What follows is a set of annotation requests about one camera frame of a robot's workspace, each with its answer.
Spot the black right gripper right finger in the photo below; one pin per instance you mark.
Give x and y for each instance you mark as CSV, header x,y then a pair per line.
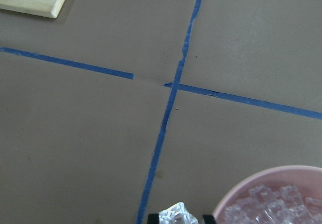
x,y
208,219

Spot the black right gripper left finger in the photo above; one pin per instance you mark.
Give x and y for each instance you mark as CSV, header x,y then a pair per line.
x,y
153,218

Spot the clear ice cube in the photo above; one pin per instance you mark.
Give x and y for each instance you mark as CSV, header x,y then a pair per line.
x,y
177,214

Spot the pile of clear ice cubes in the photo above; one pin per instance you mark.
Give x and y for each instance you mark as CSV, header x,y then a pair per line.
x,y
263,205

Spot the pink bowl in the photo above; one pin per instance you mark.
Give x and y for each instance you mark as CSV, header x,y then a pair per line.
x,y
306,178

